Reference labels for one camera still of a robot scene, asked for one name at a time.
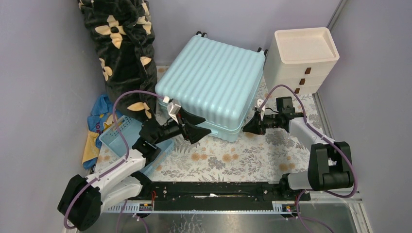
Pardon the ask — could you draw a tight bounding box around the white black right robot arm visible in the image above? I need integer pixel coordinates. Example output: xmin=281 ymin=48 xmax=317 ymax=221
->
xmin=243 ymin=97 xmax=357 ymax=200

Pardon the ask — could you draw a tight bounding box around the light blue ribbed suitcase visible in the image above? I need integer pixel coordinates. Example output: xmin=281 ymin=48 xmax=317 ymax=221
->
xmin=155 ymin=33 xmax=266 ymax=142

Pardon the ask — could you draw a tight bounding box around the floral patterned floor mat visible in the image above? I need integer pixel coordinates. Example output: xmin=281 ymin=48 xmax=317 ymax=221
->
xmin=96 ymin=65 xmax=326 ymax=183

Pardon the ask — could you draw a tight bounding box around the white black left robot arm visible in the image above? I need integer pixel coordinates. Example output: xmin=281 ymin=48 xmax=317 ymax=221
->
xmin=57 ymin=108 xmax=211 ymax=231

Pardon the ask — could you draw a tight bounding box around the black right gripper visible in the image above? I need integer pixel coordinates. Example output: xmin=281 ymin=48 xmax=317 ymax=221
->
xmin=242 ymin=111 xmax=281 ymax=136

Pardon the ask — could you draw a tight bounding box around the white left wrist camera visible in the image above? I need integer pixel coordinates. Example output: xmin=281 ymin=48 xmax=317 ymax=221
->
xmin=163 ymin=96 xmax=181 ymax=123

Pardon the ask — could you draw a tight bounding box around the blue yellow cloth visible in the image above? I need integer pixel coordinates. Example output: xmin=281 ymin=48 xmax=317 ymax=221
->
xmin=82 ymin=94 xmax=114 ymax=170

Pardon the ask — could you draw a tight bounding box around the black floral plush blanket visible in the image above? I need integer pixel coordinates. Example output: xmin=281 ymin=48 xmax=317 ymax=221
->
xmin=78 ymin=0 xmax=157 ymax=121

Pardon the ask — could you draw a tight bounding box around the light blue perforated plastic basket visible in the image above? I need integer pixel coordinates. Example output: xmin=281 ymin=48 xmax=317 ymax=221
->
xmin=95 ymin=116 xmax=174 ymax=177

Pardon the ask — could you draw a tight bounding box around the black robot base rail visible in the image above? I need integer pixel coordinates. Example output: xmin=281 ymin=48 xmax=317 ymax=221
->
xmin=106 ymin=171 xmax=323 ymax=219

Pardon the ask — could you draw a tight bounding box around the white three-drawer storage cabinet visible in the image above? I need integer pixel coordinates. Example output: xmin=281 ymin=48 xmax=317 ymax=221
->
xmin=263 ymin=27 xmax=340 ymax=97

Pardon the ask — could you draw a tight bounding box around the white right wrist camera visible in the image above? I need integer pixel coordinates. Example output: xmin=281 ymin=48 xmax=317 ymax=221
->
xmin=255 ymin=99 xmax=266 ymax=113

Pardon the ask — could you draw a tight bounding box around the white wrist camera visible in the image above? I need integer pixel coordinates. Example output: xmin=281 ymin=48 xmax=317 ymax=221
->
xmin=163 ymin=96 xmax=181 ymax=123
xmin=255 ymin=99 xmax=266 ymax=113

